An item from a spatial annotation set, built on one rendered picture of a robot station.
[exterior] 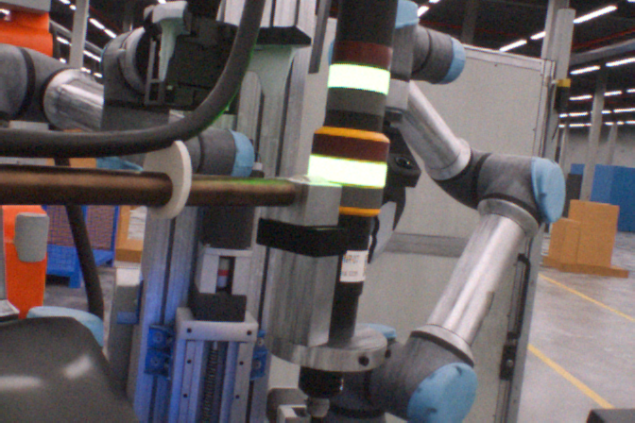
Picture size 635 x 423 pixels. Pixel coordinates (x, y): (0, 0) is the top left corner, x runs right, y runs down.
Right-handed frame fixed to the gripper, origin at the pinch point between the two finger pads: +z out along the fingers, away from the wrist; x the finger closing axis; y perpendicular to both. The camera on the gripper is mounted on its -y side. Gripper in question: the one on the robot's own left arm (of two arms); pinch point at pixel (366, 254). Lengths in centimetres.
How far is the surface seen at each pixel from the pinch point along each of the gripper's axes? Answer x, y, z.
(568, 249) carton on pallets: -787, 885, 102
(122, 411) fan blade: 35, -45, 4
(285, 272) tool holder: 28, -52, -7
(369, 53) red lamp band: 25, -52, -19
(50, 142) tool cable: 41, -62, -13
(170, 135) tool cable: 36, -59, -13
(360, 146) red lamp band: 25, -53, -14
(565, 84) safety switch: -128, 124, -49
